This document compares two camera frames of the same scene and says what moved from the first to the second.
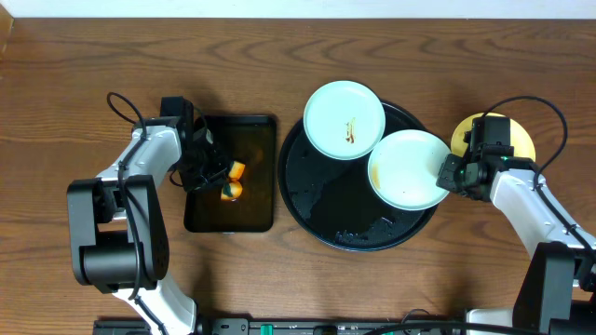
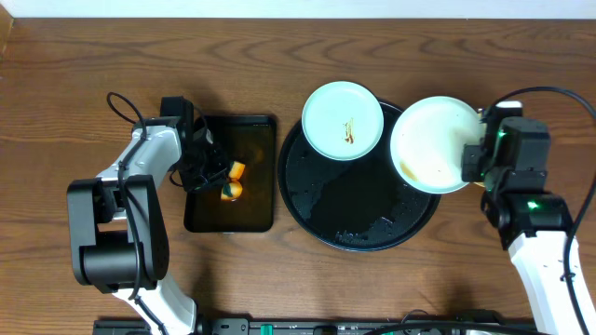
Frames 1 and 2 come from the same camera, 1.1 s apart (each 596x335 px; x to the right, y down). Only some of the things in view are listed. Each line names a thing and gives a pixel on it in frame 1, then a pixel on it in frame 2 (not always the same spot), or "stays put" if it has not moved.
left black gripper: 210,164 stays put
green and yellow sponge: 233,187 stays put
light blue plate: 345,120 stays put
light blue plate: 404,167 → 426,142
